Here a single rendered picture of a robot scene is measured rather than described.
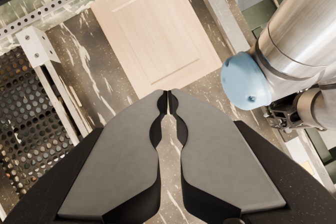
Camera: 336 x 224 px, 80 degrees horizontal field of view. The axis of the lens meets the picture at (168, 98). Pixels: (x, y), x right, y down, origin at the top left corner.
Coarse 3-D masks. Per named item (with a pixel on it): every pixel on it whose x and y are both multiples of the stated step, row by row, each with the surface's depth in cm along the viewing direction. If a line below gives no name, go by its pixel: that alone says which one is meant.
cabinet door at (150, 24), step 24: (96, 0) 70; (120, 0) 70; (144, 0) 70; (168, 0) 70; (120, 24) 70; (144, 24) 70; (168, 24) 70; (192, 24) 70; (120, 48) 70; (144, 48) 70; (168, 48) 70; (192, 48) 70; (144, 72) 70; (168, 72) 70; (192, 72) 70
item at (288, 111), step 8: (288, 96) 46; (296, 96) 40; (272, 104) 48; (280, 104) 46; (288, 104) 43; (296, 104) 40; (272, 112) 46; (280, 112) 45; (288, 112) 40; (296, 112) 42; (272, 120) 48; (280, 120) 46; (288, 120) 41; (296, 120) 40; (280, 128) 46
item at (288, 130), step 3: (297, 126) 63; (300, 126) 62; (303, 126) 61; (306, 126) 60; (309, 126) 60; (312, 126) 59; (285, 129) 66; (288, 129) 65; (291, 129) 65; (318, 129) 57; (321, 129) 56; (324, 129) 56; (327, 129) 56; (285, 132) 66; (288, 132) 66
